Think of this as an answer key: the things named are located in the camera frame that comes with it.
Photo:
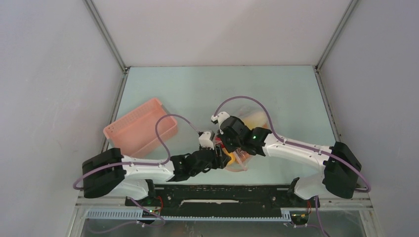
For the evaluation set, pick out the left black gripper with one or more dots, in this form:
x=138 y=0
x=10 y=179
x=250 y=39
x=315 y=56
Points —
x=220 y=159

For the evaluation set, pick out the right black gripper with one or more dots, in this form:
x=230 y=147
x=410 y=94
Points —
x=230 y=148

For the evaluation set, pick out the right aluminium frame post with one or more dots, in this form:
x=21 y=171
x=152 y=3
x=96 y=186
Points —
x=336 y=34

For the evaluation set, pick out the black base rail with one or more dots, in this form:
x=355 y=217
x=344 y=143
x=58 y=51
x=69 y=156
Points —
x=224 y=200

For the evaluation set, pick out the fake orange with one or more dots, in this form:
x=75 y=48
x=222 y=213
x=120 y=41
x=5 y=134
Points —
x=230 y=156

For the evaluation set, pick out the aluminium frame post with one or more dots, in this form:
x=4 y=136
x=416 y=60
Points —
x=98 y=20
x=336 y=34

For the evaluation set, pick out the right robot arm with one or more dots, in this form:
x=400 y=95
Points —
x=337 y=167

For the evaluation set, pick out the clear zip top bag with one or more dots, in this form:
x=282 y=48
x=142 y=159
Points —
x=242 y=157

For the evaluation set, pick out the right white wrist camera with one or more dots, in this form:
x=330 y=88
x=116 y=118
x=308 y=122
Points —
x=219 y=118

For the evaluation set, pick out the left aluminium frame post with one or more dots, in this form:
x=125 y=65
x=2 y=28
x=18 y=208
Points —
x=98 y=20

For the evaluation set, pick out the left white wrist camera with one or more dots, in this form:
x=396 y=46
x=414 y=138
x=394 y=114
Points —
x=206 y=140

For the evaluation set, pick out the pink plastic basket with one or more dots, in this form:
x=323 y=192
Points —
x=134 y=133

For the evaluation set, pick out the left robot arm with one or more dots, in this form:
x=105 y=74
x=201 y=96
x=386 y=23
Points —
x=113 y=174

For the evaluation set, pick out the white cable duct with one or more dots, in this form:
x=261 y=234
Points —
x=137 y=214

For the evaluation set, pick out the fake red apple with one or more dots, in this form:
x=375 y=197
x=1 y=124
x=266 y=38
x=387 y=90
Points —
x=218 y=142

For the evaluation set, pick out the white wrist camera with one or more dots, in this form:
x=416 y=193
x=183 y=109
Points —
x=206 y=140
x=219 y=118

